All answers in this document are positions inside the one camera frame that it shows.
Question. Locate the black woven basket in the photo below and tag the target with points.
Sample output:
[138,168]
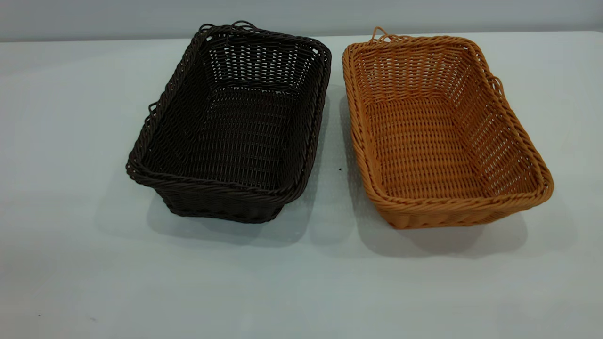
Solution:
[245,141]

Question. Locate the orange woven basket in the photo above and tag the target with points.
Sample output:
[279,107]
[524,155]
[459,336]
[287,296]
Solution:
[424,146]

